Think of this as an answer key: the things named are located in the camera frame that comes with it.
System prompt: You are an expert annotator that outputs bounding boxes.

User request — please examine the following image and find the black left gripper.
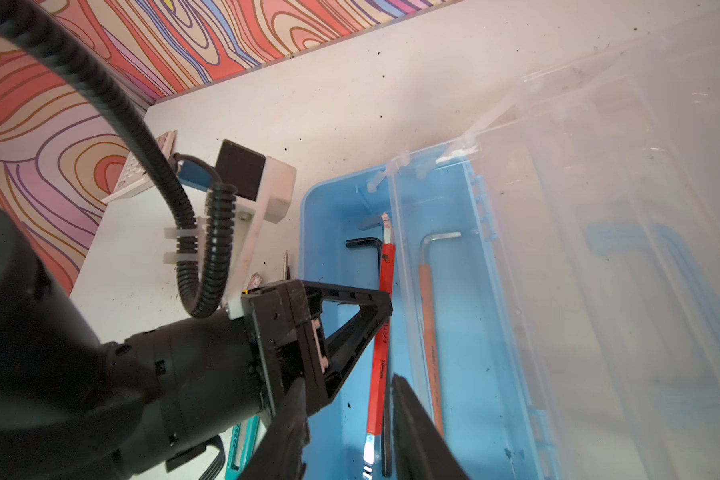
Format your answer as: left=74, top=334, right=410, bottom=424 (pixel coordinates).
left=106, top=280, right=392, bottom=477

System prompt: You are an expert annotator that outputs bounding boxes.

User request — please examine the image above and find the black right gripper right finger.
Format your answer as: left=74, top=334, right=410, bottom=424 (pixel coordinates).
left=391, top=375, right=468, bottom=480

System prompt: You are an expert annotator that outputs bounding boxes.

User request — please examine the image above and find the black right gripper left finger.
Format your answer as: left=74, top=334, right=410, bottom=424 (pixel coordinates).
left=239, top=378, right=310, bottom=480

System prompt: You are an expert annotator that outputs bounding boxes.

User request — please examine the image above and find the red hex key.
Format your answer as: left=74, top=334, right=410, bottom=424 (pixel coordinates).
left=362, top=213, right=395, bottom=479

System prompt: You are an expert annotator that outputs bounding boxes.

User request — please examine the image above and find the orange hex key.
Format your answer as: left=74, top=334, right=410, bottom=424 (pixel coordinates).
left=418, top=231, right=462, bottom=437

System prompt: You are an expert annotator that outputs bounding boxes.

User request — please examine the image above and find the blue plastic tool box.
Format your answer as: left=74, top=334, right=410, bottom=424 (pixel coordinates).
left=299, top=11, right=720, bottom=479

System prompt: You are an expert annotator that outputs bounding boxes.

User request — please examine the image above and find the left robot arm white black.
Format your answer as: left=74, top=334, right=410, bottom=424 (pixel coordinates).
left=0, top=209, right=392, bottom=479

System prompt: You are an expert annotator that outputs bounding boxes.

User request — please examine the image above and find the teal utility knife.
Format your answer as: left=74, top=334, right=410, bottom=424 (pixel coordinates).
left=225, top=416, right=260, bottom=480

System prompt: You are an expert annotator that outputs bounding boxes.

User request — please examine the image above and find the white pink calculator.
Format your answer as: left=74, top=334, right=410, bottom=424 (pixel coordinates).
left=103, top=130, right=177, bottom=205

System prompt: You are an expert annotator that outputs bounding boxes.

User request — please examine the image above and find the small yellow handled screwdriver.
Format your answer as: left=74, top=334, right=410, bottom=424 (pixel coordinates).
left=247, top=251, right=291, bottom=290

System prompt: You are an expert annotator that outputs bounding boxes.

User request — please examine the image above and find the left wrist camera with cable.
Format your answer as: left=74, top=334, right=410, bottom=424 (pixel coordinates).
left=0, top=0, right=297, bottom=320

